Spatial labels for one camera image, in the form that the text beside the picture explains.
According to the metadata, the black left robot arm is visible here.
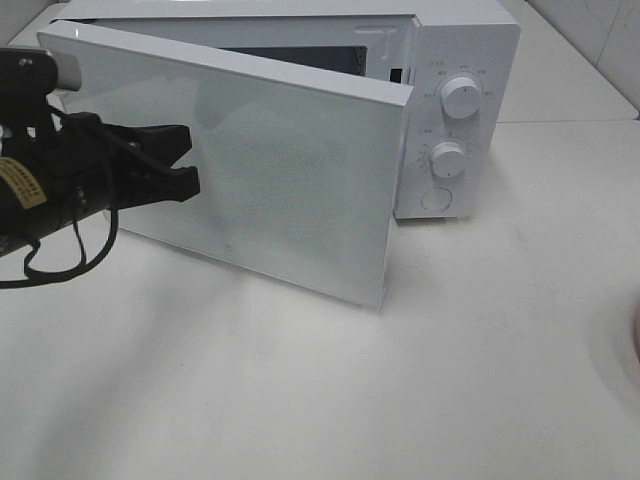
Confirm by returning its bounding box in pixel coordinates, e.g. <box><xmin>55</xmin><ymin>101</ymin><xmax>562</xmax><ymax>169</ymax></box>
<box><xmin>1</xmin><ymin>112</ymin><xmax>200</xmax><ymax>255</ymax></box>

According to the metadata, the white microwave knob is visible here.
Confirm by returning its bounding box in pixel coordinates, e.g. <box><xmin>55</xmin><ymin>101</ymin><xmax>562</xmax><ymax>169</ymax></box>
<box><xmin>429</xmin><ymin>141</ymin><xmax>466</xmax><ymax>179</ymax></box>
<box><xmin>439</xmin><ymin>73</ymin><xmax>482</xmax><ymax>120</ymax></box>

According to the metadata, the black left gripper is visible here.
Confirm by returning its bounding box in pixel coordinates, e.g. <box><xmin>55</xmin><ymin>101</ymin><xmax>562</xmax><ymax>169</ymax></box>
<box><xmin>1</xmin><ymin>112</ymin><xmax>200</xmax><ymax>235</ymax></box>

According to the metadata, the pink plate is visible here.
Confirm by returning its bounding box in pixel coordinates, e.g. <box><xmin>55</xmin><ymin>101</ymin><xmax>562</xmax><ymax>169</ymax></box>
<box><xmin>630</xmin><ymin>302</ymin><xmax>640</xmax><ymax>357</ymax></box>

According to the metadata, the white microwave oven body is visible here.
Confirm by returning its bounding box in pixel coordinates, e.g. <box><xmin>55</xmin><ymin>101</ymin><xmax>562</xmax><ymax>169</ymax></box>
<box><xmin>37</xmin><ymin>1</ymin><xmax>520</xmax><ymax>220</ymax></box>

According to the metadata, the white microwave door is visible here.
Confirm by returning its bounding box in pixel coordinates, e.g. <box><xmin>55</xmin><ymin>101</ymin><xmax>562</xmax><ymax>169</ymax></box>
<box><xmin>38</xmin><ymin>20</ymin><xmax>412</xmax><ymax>308</ymax></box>

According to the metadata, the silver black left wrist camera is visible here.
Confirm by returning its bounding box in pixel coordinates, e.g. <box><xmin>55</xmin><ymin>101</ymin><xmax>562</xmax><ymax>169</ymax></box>
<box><xmin>0</xmin><ymin>45</ymin><xmax>82</xmax><ymax>136</ymax></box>

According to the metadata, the round door release button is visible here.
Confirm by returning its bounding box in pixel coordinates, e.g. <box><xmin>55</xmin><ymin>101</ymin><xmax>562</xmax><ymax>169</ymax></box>
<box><xmin>421</xmin><ymin>187</ymin><xmax>453</xmax><ymax>213</ymax></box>

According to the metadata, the black left camera cable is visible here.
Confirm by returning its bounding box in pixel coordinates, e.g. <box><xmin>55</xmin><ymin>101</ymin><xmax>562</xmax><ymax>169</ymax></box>
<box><xmin>0</xmin><ymin>107</ymin><xmax>121</xmax><ymax>291</ymax></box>

